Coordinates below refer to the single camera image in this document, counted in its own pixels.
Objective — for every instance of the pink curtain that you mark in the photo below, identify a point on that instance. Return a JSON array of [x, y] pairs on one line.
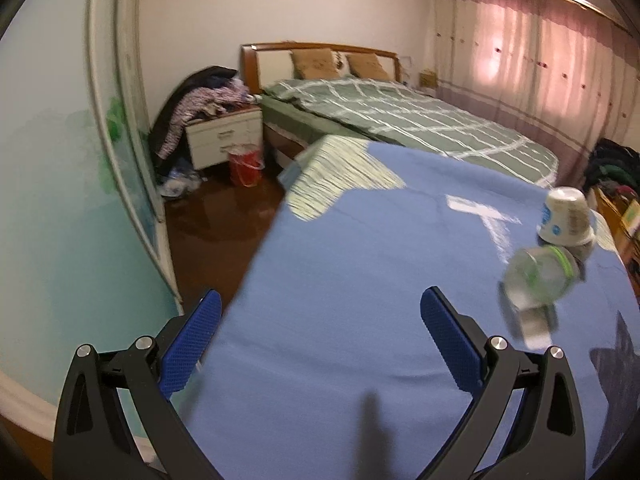
[[540, 60]]

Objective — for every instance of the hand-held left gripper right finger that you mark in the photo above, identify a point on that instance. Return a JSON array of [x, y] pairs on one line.
[[450, 342]]

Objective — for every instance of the sliding wardrobe door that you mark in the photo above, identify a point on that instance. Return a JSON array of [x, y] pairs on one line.
[[50, 210]]

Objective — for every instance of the green plaid duvet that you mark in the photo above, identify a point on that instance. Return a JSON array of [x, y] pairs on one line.
[[425, 120]]

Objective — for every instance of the clear plastic bottle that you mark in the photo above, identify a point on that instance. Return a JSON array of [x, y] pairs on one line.
[[537, 272]]

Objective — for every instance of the tissue box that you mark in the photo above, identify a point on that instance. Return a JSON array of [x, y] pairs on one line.
[[427, 80]]

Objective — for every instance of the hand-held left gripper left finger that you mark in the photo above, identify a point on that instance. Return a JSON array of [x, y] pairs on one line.
[[192, 345]]

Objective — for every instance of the white nightstand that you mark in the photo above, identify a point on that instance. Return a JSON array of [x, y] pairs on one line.
[[225, 140]]

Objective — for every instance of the red bucket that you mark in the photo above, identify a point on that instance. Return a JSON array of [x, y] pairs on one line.
[[245, 162]]

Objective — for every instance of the pile of dark clothes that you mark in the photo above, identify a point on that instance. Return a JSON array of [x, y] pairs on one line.
[[615, 165]]

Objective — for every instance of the brown pillow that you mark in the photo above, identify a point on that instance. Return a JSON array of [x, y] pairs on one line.
[[367, 66], [312, 62]]

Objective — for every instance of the plastic bags on floor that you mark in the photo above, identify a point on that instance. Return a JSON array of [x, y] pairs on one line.
[[180, 182]]

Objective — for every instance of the wooden bed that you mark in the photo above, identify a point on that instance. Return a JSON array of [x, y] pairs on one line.
[[270, 60]]

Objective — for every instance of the white paper cup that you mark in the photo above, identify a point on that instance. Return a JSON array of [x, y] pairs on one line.
[[565, 217]]

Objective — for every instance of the wooden cabinet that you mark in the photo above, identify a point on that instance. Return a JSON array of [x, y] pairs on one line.
[[617, 215]]

